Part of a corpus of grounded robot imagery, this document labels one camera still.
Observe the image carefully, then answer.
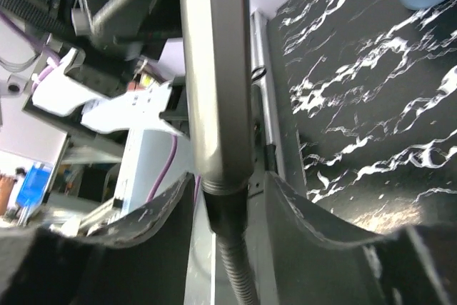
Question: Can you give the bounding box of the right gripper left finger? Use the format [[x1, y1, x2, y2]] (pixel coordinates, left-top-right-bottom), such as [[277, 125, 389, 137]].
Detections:
[[1, 173, 194, 304]]

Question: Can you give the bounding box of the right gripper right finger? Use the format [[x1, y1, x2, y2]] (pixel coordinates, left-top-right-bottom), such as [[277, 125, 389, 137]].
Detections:
[[256, 171, 456, 304]]

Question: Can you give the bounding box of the black flexible shower hose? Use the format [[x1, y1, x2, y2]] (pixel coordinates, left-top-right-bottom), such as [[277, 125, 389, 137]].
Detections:
[[205, 186, 260, 305]]

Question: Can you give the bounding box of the dark grey shower head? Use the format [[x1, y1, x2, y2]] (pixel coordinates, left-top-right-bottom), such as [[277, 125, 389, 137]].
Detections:
[[180, 0, 253, 195]]

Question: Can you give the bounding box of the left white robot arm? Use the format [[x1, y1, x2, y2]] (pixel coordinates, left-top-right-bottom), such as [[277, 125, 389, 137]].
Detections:
[[1, 0, 181, 134]]

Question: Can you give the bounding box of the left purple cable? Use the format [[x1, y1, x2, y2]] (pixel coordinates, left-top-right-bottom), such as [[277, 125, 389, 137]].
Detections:
[[0, 8, 203, 209]]

